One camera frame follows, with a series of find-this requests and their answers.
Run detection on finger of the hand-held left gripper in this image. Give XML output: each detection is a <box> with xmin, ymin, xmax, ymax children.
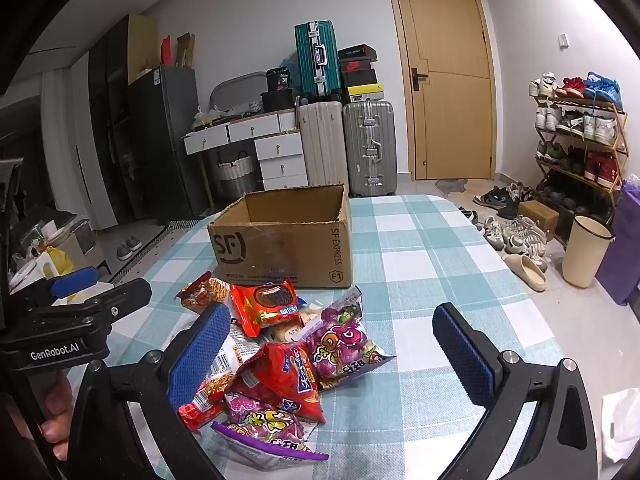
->
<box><xmin>10</xmin><ymin>266</ymin><xmax>99</xmax><ymax>307</ymax></box>
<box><xmin>30</xmin><ymin>279</ymin><xmax>153</xmax><ymax>328</ymax></box>

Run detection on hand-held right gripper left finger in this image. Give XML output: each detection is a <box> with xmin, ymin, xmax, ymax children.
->
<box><xmin>65</xmin><ymin>302</ymin><xmax>232</xmax><ymax>480</ymax></box>

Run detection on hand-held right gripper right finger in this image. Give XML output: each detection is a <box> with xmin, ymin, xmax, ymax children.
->
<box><xmin>432</xmin><ymin>302</ymin><xmax>598</xmax><ymax>480</ymax></box>

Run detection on red noodle snack packet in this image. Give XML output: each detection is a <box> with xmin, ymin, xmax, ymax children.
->
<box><xmin>179</xmin><ymin>335</ymin><xmax>251</xmax><ymax>431</ymax></box>
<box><xmin>175</xmin><ymin>271</ymin><xmax>232</xmax><ymax>311</ymax></box>

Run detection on red chocolate cookie packet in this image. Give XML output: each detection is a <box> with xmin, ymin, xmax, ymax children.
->
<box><xmin>229</xmin><ymin>282</ymin><xmax>300</xmax><ymax>338</ymax></box>

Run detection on red chip packet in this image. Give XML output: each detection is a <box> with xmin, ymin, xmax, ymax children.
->
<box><xmin>231</xmin><ymin>342</ymin><xmax>326</xmax><ymax>423</ymax></box>

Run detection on white cake packet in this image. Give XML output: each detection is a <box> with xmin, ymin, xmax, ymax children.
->
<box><xmin>260</xmin><ymin>305</ymin><xmax>326</xmax><ymax>343</ymax></box>

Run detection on purple grape candy packet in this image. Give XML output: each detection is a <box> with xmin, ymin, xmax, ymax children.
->
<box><xmin>305</xmin><ymin>285</ymin><xmax>397</xmax><ymax>392</ymax></box>
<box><xmin>211</xmin><ymin>392</ymin><xmax>330</xmax><ymax>472</ymax></box>

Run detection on brown cardboard box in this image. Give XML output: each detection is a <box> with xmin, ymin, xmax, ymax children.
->
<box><xmin>207</xmin><ymin>184</ymin><xmax>352</xmax><ymax>289</ymax></box>

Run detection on person's left hand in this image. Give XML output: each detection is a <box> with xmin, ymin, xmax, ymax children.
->
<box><xmin>40</xmin><ymin>372</ymin><xmax>77</xmax><ymax>458</ymax></box>

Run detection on yellow plastic bag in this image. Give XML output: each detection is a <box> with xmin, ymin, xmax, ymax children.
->
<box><xmin>47</xmin><ymin>246</ymin><xmax>77</xmax><ymax>277</ymax></box>

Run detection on grey slippers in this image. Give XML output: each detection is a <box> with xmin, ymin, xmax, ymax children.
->
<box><xmin>116</xmin><ymin>236</ymin><xmax>143</xmax><ymax>261</ymax></box>

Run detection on patterned floor rug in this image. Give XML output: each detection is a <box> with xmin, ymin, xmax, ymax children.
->
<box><xmin>106</xmin><ymin>217</ymin><xmax>213</xmax><ymax>286</ymax></box>

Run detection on beige slide sandals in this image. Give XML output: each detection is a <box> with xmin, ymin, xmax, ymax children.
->
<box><xmin>502</xmin><ymin>254</ymin><xmax>549</xmax><ymax>292</ymax></box>

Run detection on scattered sneakers group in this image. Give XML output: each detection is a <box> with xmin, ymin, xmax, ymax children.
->
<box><xmin>457</xmin><ymin>183</ymin><xmax>550</xmax><ymax>259</ymax></box>

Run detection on small cardboard box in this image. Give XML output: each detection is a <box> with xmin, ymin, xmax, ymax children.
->
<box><xmin>518</xmin><ymin>200</ymin><xmax>560</xmax><ymax>241</ymax></box>

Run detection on beige trash bin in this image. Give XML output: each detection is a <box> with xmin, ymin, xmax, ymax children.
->
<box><xmin>562</xmin><ymin>215</ymin><xmax>614</xmax><ymax>289</ymax></box>

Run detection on black refrigerator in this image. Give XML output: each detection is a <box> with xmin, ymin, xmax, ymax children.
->
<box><xmin>127</xmin><ymin>66</ymin><xmax>211</xmax><ymax>222</ymax></box>

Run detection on tall dark cabinet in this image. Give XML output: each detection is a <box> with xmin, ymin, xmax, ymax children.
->
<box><xmin>89</xmin><ymin>14</ymin><xmax>158</xmax><ymax>213</ymax></box>

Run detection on woven laundry basket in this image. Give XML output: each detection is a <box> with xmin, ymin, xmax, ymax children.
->
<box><xmin>216</xmin><ymin>151</ymin><xmax>261</xmax><ymax>199</ymax></box>

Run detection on grey door mat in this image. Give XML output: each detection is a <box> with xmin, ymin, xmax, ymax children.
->
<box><xmin>435</xmin><ymin>178</ymin><xmax>469</xmax><ymax>197</ymax></box>

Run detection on white plastic bag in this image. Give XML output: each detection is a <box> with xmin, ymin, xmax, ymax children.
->
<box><xmin>601</xmin><ymin>389</ymin><xmax>640</xmax><ymax>463</ymax></box>

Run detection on purple bag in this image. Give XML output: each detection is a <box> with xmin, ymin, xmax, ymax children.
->
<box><xmin>596</xmin><ymin>174</ymin><xmax>640</xmax><ymax>307</ymax></box>

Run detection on pale bag of food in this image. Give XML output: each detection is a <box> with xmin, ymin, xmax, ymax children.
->
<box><xmin>192</xmin><ymin>105</ymin><xmax>232</xmax><ymax>129</ymax></box>

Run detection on white drawer desk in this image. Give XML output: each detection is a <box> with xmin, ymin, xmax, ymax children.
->
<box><xmin>184</xmin><ymin>112</ymin><xmax>309</xmax><ymax>192</ymax></box>

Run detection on silver suitcase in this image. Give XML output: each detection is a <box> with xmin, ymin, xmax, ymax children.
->
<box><xmin>343</xmin><ymin>100</ymin><xmax>398</xmax><ymax>197</ymax></box>

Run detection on grey oval mirror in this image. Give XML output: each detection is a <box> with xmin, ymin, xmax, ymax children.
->
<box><xmin>210</xmin><ymin>72</ymin><xmax>268</xmax><ymax>112</ymax></box>

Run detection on beige suitcase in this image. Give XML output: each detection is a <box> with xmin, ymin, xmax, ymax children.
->
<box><xmin>298</xmin><ymin>101</ymin><xmax>349</xmax><ymax>188</ymax></box>

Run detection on black storage box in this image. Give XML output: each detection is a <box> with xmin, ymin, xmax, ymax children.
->
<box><xmin>261</xmin><ymin>91</ymin><xmax>297</xmax><ymax>112</ymax></box>

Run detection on flat cardboard pieces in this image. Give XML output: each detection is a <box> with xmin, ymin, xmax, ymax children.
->
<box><xmin>161</xmin><ymin>33</ymin><xmax>196</xmax><ymax>68</ymax></box>

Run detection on rows of stored sneakers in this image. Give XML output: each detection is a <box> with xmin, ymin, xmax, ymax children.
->
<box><xmin>529</xmin><ymin>71</ymin><xmax>623</xmax><ymax>211</ymax></box>

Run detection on bamboo shoe rack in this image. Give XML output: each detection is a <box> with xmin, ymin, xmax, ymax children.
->
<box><xmin>534</xmin><ymin>94</ymin><xmax>629</xmax><ymax>243</ymax></box>

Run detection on black printed bag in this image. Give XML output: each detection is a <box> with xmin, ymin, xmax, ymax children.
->
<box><xmin>266</xmin><ymin>67</ymin><xmax>294</xmax><ymax>93</ymax></box>

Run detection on wooden door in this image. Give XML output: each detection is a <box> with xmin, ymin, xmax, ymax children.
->
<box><xmin>385</xmin><ymin>0</ymin><xmax>498</xmax><ymax>181</ymax></box>

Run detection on blue plastic bag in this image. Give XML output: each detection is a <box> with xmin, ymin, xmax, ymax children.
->
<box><xmin>278</xmin><ymin>51</ymin><xmax>301</xmax><ymax>96</ymax></box>

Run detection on yellow and black shoe box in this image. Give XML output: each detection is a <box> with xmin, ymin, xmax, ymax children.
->
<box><xmin>347</xmin><ymin>83</ymin><xmax>386</xmax><ymax>104</ymax></box>

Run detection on teal suitcase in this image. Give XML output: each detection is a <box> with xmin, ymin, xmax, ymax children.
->
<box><xmin>295</xmin><ymin>21</ymin><xmax>341</xmax><ymax>101</ymax></box>

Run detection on red and black shoe box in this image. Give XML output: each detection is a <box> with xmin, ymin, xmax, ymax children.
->
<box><xmin>340</xmin><ymin>57</ymin><xmax>377</xmax><ymax>86</ymax></box>

